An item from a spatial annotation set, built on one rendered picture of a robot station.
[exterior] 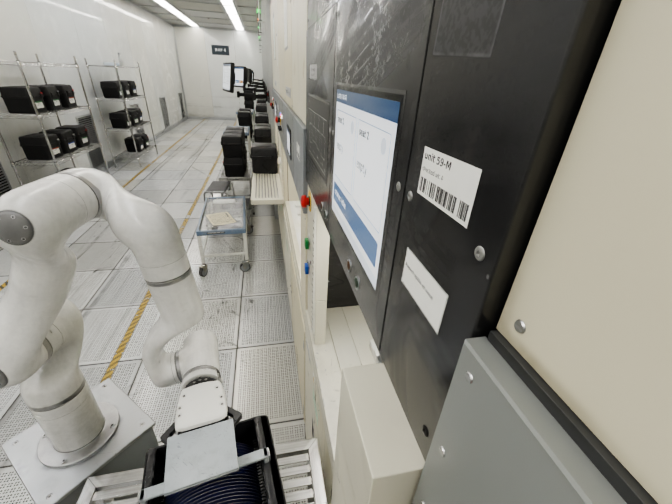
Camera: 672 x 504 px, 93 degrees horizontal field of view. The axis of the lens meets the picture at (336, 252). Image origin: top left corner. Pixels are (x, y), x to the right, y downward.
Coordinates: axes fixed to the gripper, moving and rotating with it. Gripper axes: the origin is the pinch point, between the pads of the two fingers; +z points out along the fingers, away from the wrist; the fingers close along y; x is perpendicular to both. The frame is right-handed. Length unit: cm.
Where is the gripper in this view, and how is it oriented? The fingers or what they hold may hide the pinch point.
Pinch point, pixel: (203, 455)
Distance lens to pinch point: 75.8
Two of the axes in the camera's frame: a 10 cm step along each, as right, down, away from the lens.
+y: -9.3, 1.3, -3.4
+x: 0.5, -8.7, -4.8
